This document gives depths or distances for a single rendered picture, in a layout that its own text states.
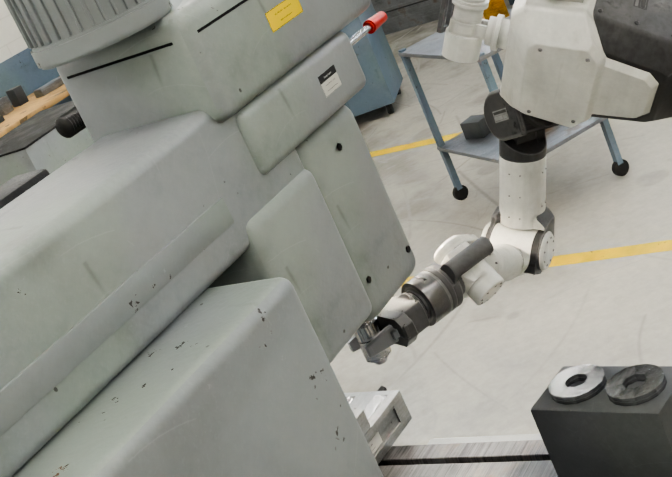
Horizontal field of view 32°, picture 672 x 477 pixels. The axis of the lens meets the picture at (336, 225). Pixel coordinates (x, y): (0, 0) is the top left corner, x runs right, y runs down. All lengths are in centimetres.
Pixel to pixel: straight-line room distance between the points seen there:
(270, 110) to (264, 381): 44
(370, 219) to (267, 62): 34
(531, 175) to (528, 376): 207
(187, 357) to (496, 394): 292
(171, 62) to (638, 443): 87
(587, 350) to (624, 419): 250
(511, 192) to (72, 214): 110
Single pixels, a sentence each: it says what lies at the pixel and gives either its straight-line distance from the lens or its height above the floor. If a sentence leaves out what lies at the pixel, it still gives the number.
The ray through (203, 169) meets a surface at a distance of 157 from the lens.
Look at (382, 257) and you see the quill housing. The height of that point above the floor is 139.
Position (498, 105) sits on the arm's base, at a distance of 222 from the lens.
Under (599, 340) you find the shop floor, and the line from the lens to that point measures 433.
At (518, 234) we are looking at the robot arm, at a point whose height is 118.
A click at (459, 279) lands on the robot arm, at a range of 205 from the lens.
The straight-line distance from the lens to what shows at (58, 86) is 966.
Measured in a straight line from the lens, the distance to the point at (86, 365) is 139.
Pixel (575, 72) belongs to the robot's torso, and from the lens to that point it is 198.
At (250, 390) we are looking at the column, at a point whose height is 149.
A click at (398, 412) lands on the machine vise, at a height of 96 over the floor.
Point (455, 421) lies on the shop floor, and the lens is 419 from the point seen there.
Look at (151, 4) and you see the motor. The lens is 159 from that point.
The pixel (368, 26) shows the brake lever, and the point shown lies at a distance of 197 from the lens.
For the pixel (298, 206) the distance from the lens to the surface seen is 170.
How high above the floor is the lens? 206
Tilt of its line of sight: 19 degrees down
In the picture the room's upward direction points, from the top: 24 degrees counter-clockwise
